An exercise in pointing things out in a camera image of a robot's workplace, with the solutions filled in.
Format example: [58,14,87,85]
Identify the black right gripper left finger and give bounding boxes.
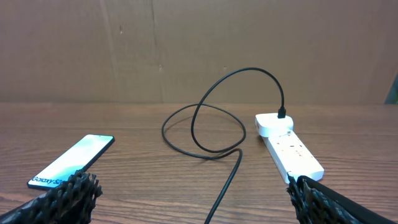
[1,170,103,224]

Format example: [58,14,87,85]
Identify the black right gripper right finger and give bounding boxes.
[287,175,395,224]

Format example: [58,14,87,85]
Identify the Samsung Galaxy smartphone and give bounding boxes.
[27,134,114,190]

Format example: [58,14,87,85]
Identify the white power strip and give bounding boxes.
[263,131,325,184]

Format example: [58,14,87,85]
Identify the white USB wall charger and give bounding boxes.
[255,113,294,138]

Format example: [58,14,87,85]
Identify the black USB charging cable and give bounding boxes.
[161,67,287,224]

